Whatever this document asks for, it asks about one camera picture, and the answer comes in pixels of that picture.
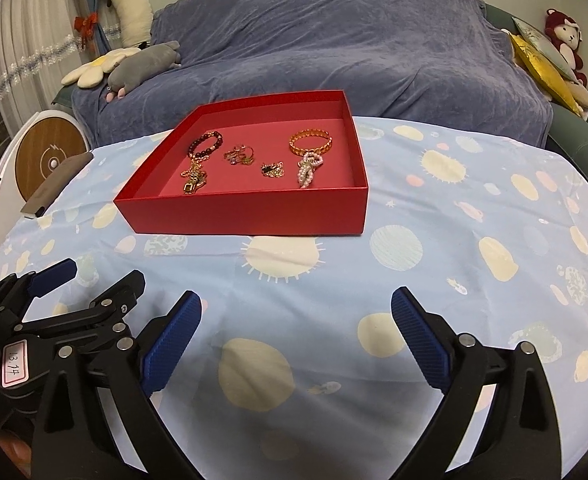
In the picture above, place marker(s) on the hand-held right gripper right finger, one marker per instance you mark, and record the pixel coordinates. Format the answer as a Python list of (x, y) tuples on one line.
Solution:
[(421, 340)]

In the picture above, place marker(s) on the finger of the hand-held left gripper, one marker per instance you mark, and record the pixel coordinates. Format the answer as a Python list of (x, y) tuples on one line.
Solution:
[(129, 285), (54, 274)]

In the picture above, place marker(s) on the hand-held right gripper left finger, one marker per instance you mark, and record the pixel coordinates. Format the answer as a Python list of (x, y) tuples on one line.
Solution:
[(171, 350)]

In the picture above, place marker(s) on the gold wrist watch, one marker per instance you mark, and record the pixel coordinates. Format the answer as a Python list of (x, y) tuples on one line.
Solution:
[(194, 180)]

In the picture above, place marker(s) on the red jewelry box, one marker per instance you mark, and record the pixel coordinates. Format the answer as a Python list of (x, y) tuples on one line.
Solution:
[(274, 205)]

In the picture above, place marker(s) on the person's left hand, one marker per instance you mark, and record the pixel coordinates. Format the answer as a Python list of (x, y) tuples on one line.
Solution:
[(14, 457)]

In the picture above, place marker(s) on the brown notebook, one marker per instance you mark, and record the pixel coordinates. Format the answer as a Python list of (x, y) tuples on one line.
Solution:
[(59, 180)]

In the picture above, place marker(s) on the blue planet print tablecloth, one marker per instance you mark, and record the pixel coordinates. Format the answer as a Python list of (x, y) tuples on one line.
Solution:
[(424, 240)]

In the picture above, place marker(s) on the white round wooden-faced device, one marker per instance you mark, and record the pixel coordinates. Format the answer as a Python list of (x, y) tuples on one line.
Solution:
[(39, 155)]

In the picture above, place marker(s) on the white yellow flower pillow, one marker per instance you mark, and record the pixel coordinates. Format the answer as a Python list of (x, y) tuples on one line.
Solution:
[(91, 72)]

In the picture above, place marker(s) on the grey plush toy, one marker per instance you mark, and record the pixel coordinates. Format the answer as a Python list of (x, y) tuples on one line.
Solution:
[(144, 62)]

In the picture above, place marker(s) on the white lace curtain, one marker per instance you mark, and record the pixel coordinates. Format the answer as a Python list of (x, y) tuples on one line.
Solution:
[(34, 35)]

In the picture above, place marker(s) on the red curtain bow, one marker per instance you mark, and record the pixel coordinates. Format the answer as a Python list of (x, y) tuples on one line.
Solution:
[(85, 27)]

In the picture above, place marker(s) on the white long plush toy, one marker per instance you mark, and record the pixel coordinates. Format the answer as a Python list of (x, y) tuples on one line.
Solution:
[(131, 10)]

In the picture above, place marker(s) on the blue curtain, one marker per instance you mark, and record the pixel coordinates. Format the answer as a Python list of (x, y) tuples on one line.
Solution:
[(96, 0)]

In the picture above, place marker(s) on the beige cushion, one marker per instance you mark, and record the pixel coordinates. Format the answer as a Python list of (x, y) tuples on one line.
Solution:
[(581, 95)]

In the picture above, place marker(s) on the yellow cushion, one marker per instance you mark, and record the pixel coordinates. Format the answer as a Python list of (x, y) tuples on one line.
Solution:
[(544, 70)]

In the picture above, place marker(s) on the blue-grey sofa blanket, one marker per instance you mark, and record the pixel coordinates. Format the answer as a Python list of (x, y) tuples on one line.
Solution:
[(324, 35)]

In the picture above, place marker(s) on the silver grey cushion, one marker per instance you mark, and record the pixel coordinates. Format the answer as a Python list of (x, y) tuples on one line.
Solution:
[(539, 37)]

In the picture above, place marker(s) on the red monkey plush toy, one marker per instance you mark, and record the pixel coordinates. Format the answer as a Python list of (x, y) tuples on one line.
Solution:
[(566, 35)]

